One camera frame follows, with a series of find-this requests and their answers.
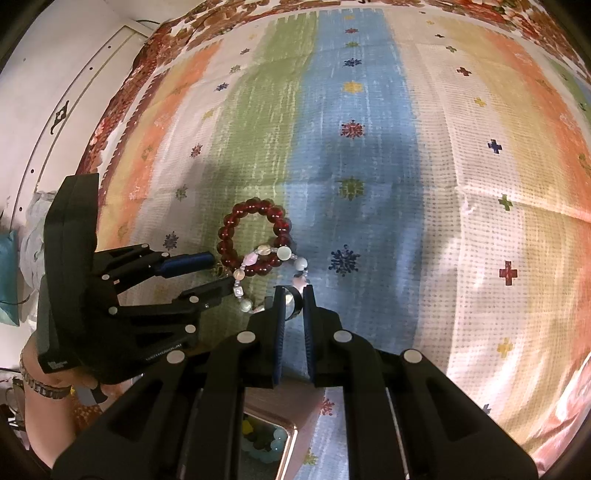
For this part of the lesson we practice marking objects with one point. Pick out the person's left hand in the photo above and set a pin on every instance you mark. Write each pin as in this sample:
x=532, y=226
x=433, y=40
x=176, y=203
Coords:
x=76, y=378

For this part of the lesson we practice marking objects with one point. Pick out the metal wristwatch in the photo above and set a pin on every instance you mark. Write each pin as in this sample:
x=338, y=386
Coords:
x=41, y=388

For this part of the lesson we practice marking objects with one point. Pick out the grey crumpled cloth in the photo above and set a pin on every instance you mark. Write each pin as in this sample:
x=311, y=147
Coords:
x=37, y=230

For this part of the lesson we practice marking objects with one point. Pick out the teal cloth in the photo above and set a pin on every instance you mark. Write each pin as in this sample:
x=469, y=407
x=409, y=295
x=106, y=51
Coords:
x=9, y=277

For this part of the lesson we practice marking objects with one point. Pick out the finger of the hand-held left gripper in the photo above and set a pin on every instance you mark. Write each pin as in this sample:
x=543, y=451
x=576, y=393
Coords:
x=212, y=295
x=189, y=263

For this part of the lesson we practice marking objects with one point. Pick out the person's left forearm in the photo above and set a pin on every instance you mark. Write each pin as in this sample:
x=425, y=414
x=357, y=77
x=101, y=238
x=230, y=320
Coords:
x=51, y=429

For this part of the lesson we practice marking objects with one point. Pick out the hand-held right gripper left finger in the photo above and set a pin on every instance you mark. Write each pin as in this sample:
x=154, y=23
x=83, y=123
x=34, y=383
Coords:
x=278, y=334

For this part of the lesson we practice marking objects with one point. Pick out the white headboard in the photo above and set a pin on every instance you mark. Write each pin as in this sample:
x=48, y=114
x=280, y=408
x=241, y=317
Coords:
x=69, y=92

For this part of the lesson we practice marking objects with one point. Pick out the striped colourful cloth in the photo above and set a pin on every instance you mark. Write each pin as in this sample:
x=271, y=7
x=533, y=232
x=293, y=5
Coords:
x=369, y=138

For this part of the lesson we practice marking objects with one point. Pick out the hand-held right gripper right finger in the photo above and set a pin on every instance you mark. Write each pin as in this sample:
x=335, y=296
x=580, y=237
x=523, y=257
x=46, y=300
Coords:
x=309, y=334

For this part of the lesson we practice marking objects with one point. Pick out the embossed metal tin box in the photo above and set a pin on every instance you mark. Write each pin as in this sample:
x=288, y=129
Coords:
x=258, y=470

